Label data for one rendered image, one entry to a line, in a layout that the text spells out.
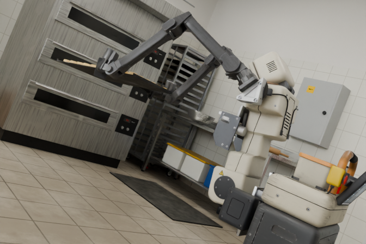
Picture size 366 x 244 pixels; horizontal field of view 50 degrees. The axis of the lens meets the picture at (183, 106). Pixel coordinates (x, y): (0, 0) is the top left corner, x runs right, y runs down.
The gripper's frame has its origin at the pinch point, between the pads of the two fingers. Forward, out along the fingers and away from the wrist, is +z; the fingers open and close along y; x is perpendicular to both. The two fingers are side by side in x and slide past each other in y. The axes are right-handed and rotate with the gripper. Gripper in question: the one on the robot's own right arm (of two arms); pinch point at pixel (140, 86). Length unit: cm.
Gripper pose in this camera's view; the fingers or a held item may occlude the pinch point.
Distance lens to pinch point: 251.0
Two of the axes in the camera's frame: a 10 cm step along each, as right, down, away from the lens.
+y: 3.1, -9.5, 0.9
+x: 2.5, -0.1, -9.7
